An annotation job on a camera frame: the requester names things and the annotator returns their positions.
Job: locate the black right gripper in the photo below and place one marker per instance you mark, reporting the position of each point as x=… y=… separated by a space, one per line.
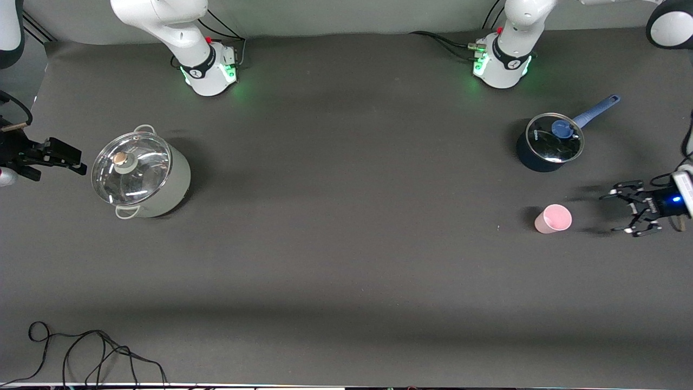
x=12 y=147

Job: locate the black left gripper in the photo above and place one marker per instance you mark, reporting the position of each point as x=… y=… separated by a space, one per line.
x=656 y=204

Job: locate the pink plastic cup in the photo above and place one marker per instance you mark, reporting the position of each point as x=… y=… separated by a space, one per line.
x=555 y=219

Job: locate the glass lid with wooden knob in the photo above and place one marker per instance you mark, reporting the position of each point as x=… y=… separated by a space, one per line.
x=146 y=173

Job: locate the glass lid with blue knob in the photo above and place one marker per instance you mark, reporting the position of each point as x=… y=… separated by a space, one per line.
x=547 y=146

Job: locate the dark blue saucepan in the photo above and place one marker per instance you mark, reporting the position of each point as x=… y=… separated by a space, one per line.
x=528 y=157

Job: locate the dark grey table mat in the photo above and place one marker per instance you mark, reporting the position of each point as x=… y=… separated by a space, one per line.
x=346 y=216

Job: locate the grey aluminium frame bar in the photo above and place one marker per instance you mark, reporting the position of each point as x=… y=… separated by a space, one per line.
x=40 y=31

